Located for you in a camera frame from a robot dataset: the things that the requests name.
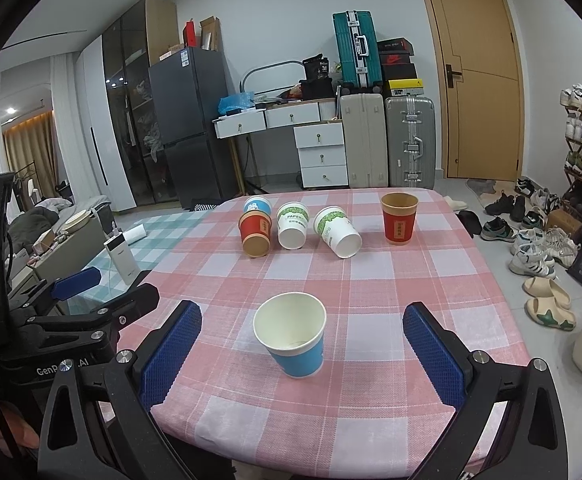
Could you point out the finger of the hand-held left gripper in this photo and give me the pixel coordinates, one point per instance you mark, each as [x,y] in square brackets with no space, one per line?
[73,285]
[131,305]

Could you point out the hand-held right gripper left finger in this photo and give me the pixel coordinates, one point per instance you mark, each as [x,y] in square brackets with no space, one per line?
[171,355]

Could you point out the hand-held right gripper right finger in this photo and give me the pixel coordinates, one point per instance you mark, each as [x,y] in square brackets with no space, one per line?
[433,360]

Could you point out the large blue paper cup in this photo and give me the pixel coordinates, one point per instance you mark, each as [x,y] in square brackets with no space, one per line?
[293,350]

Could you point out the red paper cup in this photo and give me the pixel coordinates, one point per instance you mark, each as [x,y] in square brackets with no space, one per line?
[399,225]
[255,230]

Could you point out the small blue paper cup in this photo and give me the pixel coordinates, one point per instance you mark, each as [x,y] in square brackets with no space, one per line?
[257,205]

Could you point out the white green paper cup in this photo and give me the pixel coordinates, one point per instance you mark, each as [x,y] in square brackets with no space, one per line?
[333,227]
[292,222]

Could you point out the white power bank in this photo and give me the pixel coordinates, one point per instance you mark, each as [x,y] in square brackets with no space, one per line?
[122,259]

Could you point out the grey sofa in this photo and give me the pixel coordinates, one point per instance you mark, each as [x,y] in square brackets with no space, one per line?
[46,230]

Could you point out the white paper roll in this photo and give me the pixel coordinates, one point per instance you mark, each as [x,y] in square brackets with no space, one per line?
[135,233]

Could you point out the green checkered cloth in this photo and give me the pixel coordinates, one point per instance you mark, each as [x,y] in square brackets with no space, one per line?
[171,230]

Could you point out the pink checkered tablecloth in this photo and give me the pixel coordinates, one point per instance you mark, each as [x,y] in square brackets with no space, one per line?
[371,300]

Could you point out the beige slipper with green star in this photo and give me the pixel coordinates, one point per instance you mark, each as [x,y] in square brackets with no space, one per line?
[551,314]

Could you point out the brown curtain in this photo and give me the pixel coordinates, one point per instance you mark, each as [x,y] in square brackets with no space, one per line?
[28,155]

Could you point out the black slipper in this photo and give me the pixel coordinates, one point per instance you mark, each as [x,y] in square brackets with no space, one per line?
[471,222]

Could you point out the group of sneakers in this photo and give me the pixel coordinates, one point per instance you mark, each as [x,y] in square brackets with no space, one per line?
[531,240]

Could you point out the white slipper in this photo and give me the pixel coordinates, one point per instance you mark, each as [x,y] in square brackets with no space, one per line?
[455,203]

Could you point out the white wardrobe door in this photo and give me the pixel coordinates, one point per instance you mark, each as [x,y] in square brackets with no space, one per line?
[106,130]

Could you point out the white sheer curtain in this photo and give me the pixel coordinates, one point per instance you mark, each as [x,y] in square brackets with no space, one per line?
[66,125]

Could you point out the grey door mat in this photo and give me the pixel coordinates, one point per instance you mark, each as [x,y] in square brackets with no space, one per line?
[481,186]

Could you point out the brown cardboard box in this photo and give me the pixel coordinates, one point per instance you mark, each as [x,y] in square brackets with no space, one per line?
[563,222]

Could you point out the dark grey refrigerator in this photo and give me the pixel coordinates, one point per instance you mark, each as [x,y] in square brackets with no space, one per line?
[191,125]

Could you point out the glass door wardrobe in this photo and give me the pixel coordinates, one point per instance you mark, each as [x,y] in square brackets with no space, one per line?
[131,100]

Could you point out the silver suitcase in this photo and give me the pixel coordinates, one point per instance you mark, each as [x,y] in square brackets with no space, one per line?
[411,135]

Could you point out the blue plastic bag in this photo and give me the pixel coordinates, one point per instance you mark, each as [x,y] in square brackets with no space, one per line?
[236,102]

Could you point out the beige suitcase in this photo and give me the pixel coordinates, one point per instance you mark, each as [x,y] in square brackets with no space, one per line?
[363,140]

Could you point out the white drawer cabinet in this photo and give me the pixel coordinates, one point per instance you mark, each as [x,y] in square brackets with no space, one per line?
[321,155]

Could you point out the white desk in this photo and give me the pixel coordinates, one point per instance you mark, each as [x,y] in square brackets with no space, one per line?
[281,115]

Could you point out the yellow black shoe box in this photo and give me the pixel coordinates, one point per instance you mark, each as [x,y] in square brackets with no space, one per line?
[406,87]

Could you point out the wooden door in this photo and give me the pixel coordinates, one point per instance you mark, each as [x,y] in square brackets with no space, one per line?
[476,85]

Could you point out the open cardboard box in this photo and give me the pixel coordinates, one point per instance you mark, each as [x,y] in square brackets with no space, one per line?
[211,35]

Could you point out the black bag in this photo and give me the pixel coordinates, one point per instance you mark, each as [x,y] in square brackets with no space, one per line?
[316,80]

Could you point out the red black shoe box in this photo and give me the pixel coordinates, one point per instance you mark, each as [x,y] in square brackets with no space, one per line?
[398,66]

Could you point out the teal suitcase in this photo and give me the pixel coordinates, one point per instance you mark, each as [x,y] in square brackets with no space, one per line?
[356,55]

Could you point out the curved metal frame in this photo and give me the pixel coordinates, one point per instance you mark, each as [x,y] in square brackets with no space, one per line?
[271,66]

